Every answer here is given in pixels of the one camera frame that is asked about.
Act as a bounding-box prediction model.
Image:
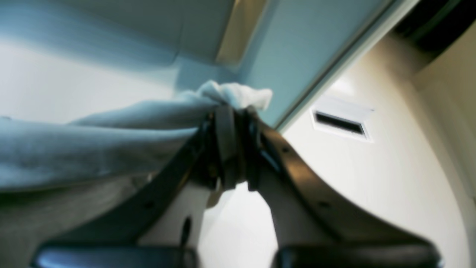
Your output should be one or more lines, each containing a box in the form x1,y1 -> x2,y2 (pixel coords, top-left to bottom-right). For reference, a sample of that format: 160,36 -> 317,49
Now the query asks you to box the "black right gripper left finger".
30,106 -> 244,268

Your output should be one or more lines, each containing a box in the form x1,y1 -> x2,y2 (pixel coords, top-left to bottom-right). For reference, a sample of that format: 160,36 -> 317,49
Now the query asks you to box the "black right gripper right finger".
244,108 -> 442,268

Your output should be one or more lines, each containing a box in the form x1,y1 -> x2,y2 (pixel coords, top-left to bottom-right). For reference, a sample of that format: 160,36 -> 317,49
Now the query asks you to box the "beige t-shirt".
0,81 -> 273,268

